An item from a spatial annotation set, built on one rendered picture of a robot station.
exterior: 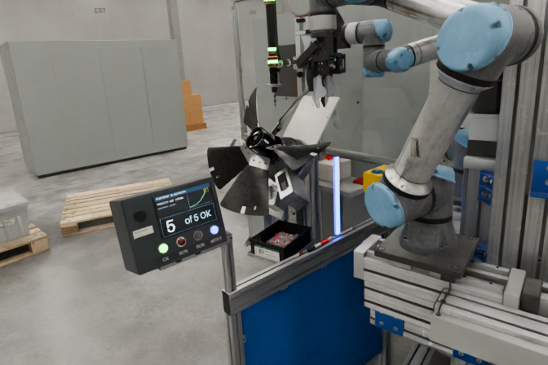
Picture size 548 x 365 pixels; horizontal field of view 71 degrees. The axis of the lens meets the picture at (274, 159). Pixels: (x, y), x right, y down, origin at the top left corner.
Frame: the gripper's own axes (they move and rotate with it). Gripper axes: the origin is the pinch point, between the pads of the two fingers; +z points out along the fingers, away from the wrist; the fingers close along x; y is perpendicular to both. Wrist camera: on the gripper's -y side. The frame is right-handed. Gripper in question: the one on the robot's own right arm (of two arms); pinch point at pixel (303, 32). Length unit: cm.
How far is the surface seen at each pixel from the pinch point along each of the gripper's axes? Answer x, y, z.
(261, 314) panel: -48, 95, -12
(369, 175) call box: 15, 60, -21
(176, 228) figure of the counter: -78, 51, -12
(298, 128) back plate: 33, 46, 29
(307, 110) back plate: 40, 37, 28
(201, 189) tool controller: -68, 43, -12
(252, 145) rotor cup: -5, 47, 27
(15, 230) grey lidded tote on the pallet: -40, 143, 292
